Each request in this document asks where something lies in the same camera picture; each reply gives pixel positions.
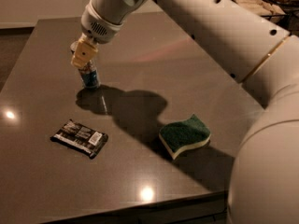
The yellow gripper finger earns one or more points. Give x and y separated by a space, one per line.
85 50

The silver blue redbull can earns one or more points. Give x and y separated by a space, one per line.
89 76

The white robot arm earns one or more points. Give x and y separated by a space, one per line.
264 186

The green yellow sponge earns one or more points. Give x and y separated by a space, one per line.
180 136

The black snack wrapper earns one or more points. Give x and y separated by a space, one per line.
81 138

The stack of napkins in holder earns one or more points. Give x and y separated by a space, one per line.
260 7

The black wire napkin holder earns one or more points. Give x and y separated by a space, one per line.
273 18

